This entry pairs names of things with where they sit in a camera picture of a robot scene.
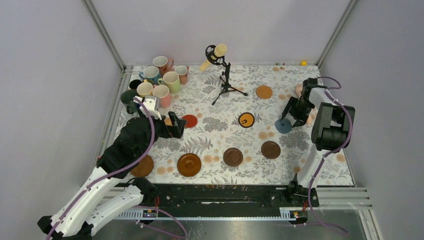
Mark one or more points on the light green mug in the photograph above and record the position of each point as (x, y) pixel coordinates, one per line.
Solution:
(171, 79)

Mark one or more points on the brown wooden left coaster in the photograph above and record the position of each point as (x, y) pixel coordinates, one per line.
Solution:
(144, 167)

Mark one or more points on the dark brown middle coaster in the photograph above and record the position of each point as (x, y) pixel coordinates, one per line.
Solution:
(233, 157)

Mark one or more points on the black mug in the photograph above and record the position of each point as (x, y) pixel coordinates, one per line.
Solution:
(133, 85)

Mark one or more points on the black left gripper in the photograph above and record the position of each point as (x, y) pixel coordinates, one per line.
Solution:
(177, 128)

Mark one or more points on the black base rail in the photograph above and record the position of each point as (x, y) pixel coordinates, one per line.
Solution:
(224, 201)

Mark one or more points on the yellow mug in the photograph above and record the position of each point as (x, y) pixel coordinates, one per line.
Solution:
(145, 89)

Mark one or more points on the blue patterned mug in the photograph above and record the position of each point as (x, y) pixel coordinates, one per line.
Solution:
(152, 74)

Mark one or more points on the dark brown right coaster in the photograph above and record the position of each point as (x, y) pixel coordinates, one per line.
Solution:
(270, 150)

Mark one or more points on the cream microphone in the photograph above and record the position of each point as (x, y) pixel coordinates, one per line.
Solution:
(215, 55)

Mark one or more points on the small pink mug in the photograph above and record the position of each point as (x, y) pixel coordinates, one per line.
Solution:
(182, 71)

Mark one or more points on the red round coaster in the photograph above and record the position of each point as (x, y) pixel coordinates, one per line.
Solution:
(191, 120)

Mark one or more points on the blue round coaster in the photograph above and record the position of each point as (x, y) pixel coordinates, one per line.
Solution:
(283, 125)

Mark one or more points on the orange black face coaster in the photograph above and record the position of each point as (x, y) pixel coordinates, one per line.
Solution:
(246, 120)

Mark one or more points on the dark brown coaster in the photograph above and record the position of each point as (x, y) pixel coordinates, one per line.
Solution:
(270, 150)
(233, 157)

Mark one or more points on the salmon mug with handle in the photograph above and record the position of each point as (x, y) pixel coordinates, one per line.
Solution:
(164, 64)

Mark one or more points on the black microphone tripod stand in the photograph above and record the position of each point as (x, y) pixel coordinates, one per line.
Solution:
(226, 86)

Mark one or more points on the pink cylindrical roller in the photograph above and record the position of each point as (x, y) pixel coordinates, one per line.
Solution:
(312, 115)

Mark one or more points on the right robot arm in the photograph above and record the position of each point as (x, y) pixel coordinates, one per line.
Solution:
(331, 132)

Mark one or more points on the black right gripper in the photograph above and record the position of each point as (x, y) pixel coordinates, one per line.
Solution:
(290, 105)

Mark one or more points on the brown wooden knob lid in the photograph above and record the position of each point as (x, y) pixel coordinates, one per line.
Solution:
(189, 165)

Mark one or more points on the floral table mat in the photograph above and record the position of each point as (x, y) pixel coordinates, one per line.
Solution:
(218, 129)

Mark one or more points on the dark green mug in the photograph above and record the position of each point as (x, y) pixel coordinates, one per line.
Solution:
(127, 99)

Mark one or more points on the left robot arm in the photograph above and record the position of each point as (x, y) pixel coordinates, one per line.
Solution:
(82, 216)

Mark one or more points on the light wooden round coaster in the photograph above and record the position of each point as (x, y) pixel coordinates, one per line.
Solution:
(264, 92)

